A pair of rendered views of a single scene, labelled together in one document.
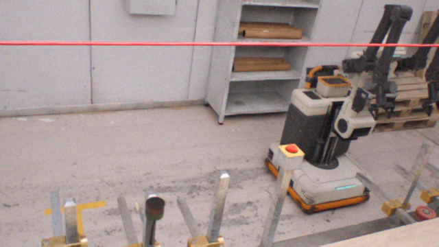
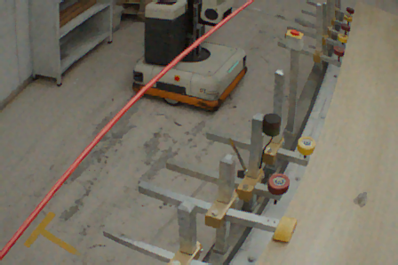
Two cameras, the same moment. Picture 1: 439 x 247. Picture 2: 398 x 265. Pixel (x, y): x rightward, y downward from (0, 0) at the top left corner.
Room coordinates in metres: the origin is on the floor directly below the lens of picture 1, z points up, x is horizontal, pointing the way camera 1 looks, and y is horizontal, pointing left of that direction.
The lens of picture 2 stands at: (0.05, 1.16, 2.03)
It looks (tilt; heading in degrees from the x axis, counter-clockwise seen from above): 36 degrees down; 322
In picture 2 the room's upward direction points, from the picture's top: straight up
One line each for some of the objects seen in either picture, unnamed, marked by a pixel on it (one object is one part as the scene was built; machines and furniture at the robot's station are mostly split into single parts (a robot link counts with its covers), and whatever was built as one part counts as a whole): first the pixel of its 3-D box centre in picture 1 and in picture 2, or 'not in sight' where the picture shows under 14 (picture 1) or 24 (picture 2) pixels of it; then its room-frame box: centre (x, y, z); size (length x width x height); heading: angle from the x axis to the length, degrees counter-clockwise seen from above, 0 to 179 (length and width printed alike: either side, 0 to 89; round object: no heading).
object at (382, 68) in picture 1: (390, 46); not in sight; (2.21, -0.89, 1.40); 0.11 x 0.06 x 0.43; 117
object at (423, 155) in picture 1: (409, 184); (319, 36); (1.56, -0.94, 0.93); 0.04 x 0.04 x 0.48; 27
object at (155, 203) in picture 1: (153, 227); (269, 146); (0.96, 0.16, 1.01); 0.06 x 0.06 x 0.22; 27
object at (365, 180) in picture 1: (386, 200); (310, 53); (1.59, -0.88, 0.80); 0.43 x 0.03 x 0.04; 27
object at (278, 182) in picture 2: not in sight; (277, 192); (0.88, 0.16, 0.85); 0.08 x 0.08 x 0.11
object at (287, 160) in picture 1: (289, 158); (294, 41); (1.23, -0.28, 1.18); 0.07 x 0.07 x 0.08; 27
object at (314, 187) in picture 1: (317, 171); (190, 68); (2.73, -0.88, 0.16); 0.67 x 0.64 x 0.25; 26
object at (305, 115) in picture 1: (324, 121); (179, 19); (2.81, -0.84, 0.59); 0.55 x 0.34 x 0.83; 116
